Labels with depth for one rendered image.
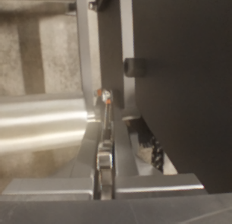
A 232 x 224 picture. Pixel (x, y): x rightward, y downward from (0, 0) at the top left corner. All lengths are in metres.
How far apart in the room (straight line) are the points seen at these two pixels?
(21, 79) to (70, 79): 0.31
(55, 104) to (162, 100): 0.20
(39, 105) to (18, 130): 0.06
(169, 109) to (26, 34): 1.17
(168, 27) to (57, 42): 1.10
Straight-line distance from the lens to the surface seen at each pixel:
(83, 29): 0.93
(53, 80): 1.22
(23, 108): 0.33
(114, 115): 0.32
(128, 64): 0.21
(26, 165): 1.38
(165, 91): 0.18
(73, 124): 0.31
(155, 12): 0.21
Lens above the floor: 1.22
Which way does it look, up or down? 71 degrees down
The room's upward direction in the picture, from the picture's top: 115 degrees clockwise
